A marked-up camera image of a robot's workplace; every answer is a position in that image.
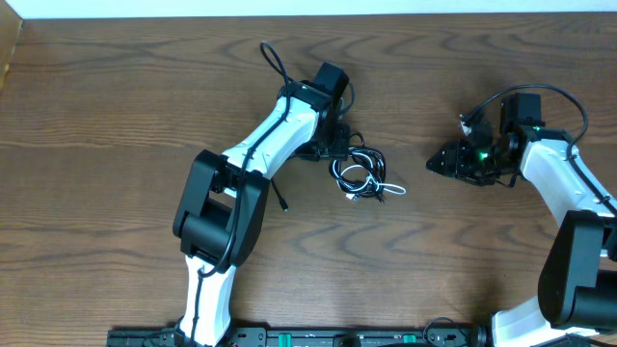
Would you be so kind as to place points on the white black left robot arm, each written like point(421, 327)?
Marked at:
point(222, 206)

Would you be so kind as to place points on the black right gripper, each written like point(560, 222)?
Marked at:
point(456, 151)

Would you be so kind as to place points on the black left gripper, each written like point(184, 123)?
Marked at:
point(325, 150)

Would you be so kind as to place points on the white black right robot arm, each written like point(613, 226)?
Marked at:
point(575, 298)

